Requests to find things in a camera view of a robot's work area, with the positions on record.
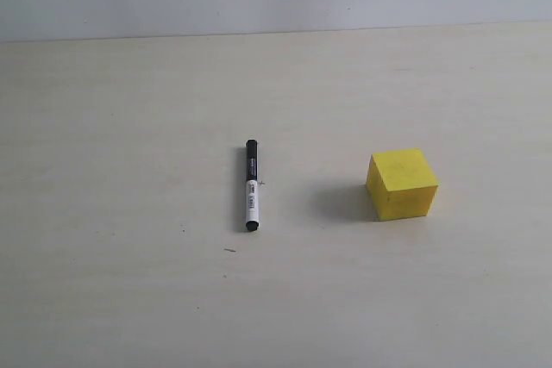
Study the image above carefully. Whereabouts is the black and white marker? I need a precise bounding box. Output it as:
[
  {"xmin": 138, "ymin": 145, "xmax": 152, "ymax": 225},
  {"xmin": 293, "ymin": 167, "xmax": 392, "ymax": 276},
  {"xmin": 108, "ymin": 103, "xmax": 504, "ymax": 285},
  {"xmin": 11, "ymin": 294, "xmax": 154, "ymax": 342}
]
[{"xmin": 246, "ymin": 139, "xmax": 260, "ymax": 232}]

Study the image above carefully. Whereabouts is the yellow foam cube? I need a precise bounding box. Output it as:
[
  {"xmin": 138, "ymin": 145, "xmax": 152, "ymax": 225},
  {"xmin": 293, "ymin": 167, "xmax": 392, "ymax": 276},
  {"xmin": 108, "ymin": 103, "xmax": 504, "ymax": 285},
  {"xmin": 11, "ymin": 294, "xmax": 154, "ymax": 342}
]
[{"xmin": 366, "ymin": 148, "xmax": 439, "ymax": 221}]

